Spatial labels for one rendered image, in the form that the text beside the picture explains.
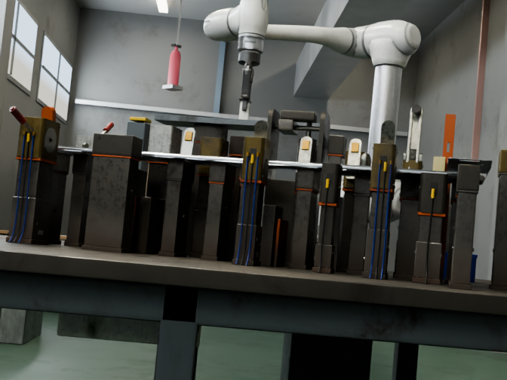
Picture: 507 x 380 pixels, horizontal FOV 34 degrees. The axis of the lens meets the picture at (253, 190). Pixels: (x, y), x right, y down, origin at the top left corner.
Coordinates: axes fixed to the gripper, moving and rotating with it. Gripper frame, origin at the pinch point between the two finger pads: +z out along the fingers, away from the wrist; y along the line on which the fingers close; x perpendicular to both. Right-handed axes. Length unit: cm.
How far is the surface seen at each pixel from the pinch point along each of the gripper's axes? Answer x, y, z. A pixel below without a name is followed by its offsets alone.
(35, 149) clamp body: -53, 49, 24
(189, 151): -14.3, 19.2, 17.3
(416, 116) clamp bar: 55, 27, 1
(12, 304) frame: -34, 109, 62
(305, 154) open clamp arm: 22.3, 24.8, 15.6
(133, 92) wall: -246, -894, -159
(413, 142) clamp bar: 55, 28, 9
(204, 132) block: -12.8, 1.9, 8.6
